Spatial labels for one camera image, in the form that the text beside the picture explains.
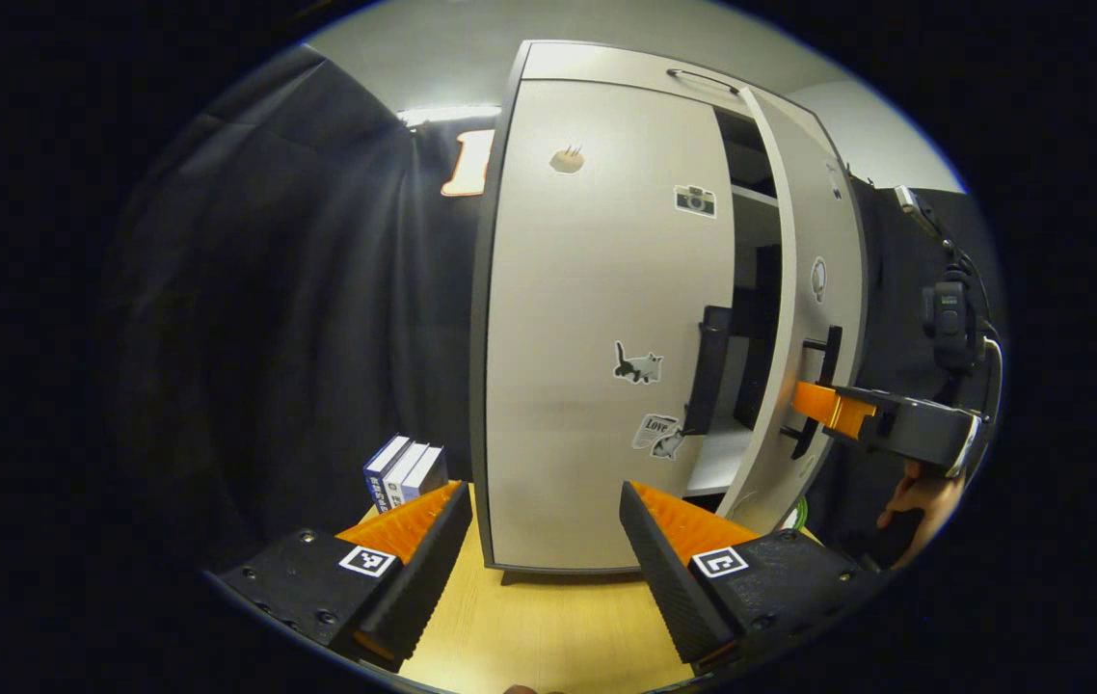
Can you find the white double-door shoe cabinet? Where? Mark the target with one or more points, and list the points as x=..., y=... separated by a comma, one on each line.
x=606, y=63

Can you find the black backdrop cloth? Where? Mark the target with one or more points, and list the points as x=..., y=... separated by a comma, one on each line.
x=896, y=289
x=269, y=289

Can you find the white cabinet shelf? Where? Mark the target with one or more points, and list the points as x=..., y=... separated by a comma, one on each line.
x=751, y=196

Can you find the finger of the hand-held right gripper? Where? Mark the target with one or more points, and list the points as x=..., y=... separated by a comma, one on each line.
x=823, y=403

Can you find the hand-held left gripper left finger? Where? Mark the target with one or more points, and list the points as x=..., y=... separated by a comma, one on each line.
x=433, y=569

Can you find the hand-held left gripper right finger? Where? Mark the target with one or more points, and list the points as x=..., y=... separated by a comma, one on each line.
x=664, y=578

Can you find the white shoe cabinet door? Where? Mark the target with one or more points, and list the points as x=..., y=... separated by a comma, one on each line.
x=823, y=231
x=587, y=289

